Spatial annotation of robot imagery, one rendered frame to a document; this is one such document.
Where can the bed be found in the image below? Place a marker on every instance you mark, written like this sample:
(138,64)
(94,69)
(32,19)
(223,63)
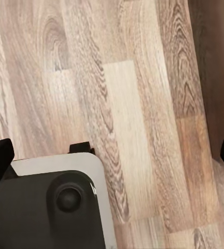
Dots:
(207,21)

